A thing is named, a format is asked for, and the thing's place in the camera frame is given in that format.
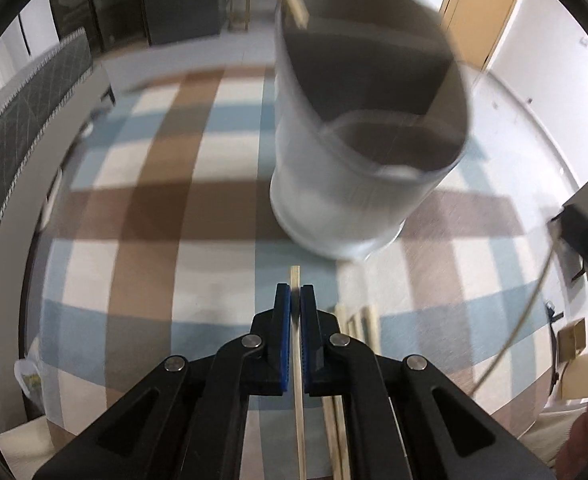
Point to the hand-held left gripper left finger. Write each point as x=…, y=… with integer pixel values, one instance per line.
x=286, y=340

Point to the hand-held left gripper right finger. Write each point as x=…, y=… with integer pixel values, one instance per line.
x=305, y=350

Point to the grey cylindrical utensil holder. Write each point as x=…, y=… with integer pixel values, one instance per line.
x=334, y=195

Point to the brown cardboard box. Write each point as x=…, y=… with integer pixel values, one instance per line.
x=574, y=340

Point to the plaid tablecloth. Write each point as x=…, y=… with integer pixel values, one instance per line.
x=149, y=260

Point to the wooden door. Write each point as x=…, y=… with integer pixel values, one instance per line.
x=479, y=15

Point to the clear plastic bag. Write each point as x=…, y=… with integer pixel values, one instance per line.
x=29, y=375

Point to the dark grey refrigerator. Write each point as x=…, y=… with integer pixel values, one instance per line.
x=184, y=5

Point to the grey quilted mattress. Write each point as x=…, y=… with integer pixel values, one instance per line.
x=19, y=110

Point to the dark glass cabinet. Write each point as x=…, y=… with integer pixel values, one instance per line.
x=114, y=10

